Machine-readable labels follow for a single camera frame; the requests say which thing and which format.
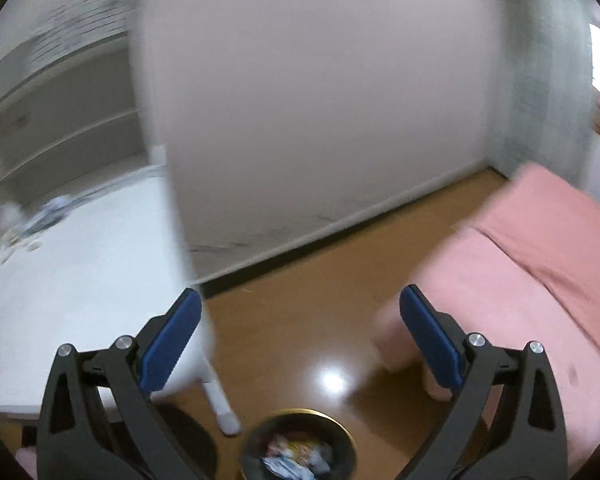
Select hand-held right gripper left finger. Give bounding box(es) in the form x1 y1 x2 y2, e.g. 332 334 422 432
36 287 203 480

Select white desk leg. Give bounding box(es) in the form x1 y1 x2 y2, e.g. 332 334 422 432
200 355 243 436

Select twisted blue white wrapper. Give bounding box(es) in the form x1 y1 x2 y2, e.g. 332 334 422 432
27 196 78 233

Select pink bed cover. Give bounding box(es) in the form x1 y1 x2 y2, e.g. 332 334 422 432
370 162 600 476

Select white desk shelf unit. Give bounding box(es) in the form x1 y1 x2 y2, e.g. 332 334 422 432
0 0 181 201

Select grey checked curtain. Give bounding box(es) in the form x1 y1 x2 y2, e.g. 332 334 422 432
500 0 596 186

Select black round trash bin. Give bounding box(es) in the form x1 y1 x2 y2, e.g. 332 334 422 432
240 408 358 480

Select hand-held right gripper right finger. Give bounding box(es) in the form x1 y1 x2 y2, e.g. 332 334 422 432
399 284 568 480

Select pink cloth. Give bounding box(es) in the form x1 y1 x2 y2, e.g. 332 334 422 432
15 447 38 478

